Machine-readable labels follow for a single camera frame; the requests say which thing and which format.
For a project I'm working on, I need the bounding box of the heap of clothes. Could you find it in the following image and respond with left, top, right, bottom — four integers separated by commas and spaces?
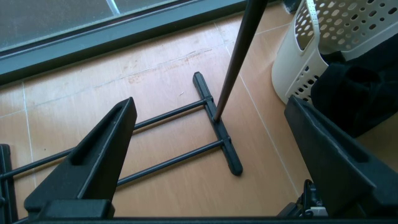
310, 32, 398, 138

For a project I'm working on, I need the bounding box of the window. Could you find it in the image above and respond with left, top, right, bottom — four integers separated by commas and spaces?
0, 0, 280, 86

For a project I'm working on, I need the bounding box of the white laundry basket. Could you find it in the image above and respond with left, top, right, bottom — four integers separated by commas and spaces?
271, 0, 398, 105

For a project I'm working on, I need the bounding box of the black clothes rack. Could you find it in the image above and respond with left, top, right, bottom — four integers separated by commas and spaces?
0, 0, 269, 224

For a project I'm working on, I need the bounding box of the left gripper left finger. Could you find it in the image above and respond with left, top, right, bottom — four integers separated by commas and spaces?
24, 96, 137, 218

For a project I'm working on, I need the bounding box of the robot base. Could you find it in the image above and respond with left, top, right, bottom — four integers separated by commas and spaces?
276, 179, 329, 218

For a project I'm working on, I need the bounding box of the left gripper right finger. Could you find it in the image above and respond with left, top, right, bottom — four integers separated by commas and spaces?
284, 95, 398, 218

